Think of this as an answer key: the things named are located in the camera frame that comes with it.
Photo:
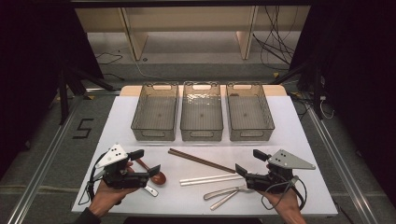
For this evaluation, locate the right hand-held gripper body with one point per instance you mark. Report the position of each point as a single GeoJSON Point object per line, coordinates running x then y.
{"type": "Point", "coordinates": [274, 182]}

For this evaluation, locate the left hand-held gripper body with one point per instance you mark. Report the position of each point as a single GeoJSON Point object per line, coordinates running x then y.
{"type": "Point", "coordinates": [116, 179]}

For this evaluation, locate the brown spoon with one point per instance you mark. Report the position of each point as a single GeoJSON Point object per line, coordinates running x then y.
{"type": "Point", "coordinates": [158, 178]}

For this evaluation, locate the white ceramic spoon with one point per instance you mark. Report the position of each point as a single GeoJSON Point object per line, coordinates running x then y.
{"type": "Point", "coordinates": [152, 191]}

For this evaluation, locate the white chopstick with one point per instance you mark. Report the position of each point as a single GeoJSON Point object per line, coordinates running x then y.
{"type": "Point", "coordinates": [208, 181]}
{"type": "Point", "coordinates": [208, 177]}

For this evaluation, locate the translucent grey plastic bin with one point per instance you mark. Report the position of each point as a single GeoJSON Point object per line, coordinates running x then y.
{"type": "Point", "coordinates": [249, 115]}
{"type": "Point", "coordinates": [155, 115]}
{"type": "Point", "coordinates": [201, 115]}

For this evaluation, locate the brown chopstick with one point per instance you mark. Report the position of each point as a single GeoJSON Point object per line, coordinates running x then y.
{"type": "Point", "coordinates": [200, 159]}

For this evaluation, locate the person's left hand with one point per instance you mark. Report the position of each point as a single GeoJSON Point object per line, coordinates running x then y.
{"type": "Point", "coordinates": [106, 199]}

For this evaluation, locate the person's right hand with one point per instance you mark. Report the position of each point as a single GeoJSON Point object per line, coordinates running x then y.
{"type": "Point", "coordinates": [288, 205]}

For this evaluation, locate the white table cover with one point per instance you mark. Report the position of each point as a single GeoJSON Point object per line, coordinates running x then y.
{"type": "Point", "coordinates": [186, 202]}

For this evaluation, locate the black metal stand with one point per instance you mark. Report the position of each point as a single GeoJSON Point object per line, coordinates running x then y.
{"type": "Point", "coordinates": [317, 93]}
{"type": "Point", "coordinates": [63, 99]}

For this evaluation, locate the light wooden desk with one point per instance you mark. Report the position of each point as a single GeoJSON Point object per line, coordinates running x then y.
{"type": "Point", "coordinates": [134, 37]}

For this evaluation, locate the black curtain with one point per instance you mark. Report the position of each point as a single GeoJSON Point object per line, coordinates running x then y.
{"type": "Point", "coordinates": [31, 62]}
{"type": "Point", "coordinates": [358, 62]}

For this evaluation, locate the short aluminium rail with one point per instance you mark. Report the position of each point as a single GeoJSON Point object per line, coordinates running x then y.
{"type": "Point", "coordinates": [102, 91]}

